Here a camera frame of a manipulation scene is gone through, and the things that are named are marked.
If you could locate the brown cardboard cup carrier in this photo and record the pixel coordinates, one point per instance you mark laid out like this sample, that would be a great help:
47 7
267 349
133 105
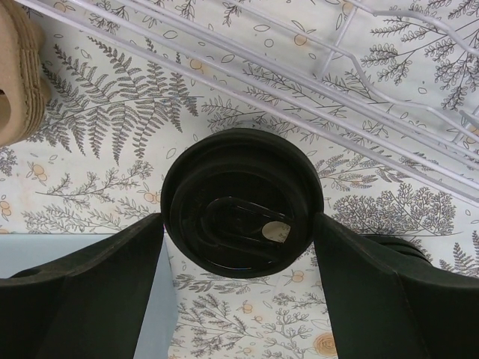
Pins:
24 93

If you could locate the black coffee cup lid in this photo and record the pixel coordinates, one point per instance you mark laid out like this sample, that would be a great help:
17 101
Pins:
241 203

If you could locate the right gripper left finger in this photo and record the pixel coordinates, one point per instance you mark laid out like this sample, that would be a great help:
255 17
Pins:
88 304

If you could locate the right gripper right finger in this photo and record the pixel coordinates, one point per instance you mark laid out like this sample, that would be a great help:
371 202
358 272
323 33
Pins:
385 304

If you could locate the white wire dish rack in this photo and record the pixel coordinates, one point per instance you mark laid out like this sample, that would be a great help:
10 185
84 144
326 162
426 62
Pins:
396 81

